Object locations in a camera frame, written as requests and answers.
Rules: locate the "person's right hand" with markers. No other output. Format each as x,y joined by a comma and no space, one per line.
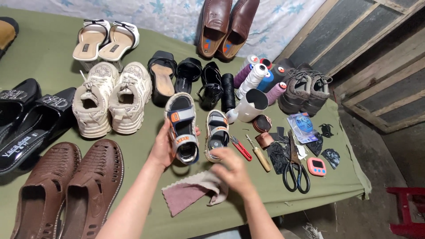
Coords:
236,172

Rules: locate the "person's left hand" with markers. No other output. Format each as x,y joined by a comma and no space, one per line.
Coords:
161,147

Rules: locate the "person's right fingers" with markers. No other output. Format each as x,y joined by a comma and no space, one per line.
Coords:
223,159

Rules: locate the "red thread snips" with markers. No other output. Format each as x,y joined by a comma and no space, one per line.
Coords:
241,148

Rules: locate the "small white glue bottle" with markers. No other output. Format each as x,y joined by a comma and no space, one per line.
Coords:
231,116

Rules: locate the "brown leather piece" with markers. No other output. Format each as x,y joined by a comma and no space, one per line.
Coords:
264,140

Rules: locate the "pink grey cleaning cloth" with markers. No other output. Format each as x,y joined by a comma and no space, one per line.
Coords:
186,196

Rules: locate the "stack of brown leather patches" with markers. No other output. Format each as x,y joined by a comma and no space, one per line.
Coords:
262,123

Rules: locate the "large black rubber sole piece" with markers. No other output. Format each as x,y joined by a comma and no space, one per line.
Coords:
277,159

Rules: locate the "white plastic cup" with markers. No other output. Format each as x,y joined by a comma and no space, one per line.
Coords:
249,108

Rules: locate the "small square black rubber scrap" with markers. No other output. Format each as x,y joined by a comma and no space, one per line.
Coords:
277,134

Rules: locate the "black thread spool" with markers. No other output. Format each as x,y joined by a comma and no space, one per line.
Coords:
228,91

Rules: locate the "white thread cone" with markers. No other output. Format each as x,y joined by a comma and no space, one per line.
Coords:
252,79

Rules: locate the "purple thread cone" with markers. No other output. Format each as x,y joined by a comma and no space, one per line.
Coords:
241,75

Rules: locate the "clear blue fishing line packet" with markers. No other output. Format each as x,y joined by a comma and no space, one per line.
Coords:
302,126

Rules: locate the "mauve thread cone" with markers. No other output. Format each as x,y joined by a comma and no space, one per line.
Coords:
277,92

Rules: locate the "blue thread cone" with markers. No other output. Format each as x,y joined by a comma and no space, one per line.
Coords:
266,81

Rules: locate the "black rubber heel piece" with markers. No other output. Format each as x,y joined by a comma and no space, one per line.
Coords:
315,146

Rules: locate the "pink digital timer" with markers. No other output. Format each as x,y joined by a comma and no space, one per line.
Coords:
316,166

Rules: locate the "grey brown hiking boot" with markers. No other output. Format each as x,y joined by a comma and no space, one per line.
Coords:
295,93
318,93

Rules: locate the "black slide sandal tan insole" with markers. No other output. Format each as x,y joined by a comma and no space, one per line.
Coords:
162,78

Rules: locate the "pale grey thread cone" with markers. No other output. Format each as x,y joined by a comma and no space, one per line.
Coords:
250,61

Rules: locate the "red-capped thread cone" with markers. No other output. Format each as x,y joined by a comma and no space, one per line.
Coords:
265,63

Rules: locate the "black thread cone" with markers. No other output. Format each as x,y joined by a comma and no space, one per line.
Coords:
281,71

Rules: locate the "small jagged black rubber scrap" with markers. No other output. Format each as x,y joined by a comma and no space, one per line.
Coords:
326,130

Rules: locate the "black speckled rubber piece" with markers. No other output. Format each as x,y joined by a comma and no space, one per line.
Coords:
331,157

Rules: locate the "cream chunky sneaker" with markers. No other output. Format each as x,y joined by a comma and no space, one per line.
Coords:
94,99
131,96

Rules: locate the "white paper scraps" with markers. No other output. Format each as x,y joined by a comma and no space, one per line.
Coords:
312,231

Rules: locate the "brown leather loafer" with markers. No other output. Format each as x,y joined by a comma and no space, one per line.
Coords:
214,26
240,26

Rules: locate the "brown plastic woven sandal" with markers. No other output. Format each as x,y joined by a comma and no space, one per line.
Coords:
93,189
45,192

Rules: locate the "white floral bed sheet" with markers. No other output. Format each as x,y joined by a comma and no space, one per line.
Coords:
166,16

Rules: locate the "white bow heeled slipper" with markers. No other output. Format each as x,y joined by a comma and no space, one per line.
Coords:
118,43
89,41

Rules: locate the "wooden framed door panel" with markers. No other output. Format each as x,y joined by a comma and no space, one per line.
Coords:
365,49

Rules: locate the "black rhinestone buckle shoe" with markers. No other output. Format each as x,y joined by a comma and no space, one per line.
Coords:
36,132
16,99

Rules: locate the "red plastic stool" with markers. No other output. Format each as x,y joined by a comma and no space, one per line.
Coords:
406,212

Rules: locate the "olive green table cloth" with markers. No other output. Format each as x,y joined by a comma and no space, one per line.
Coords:
43,53

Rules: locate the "tan and black shoe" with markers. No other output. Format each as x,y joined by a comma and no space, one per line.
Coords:
6,35

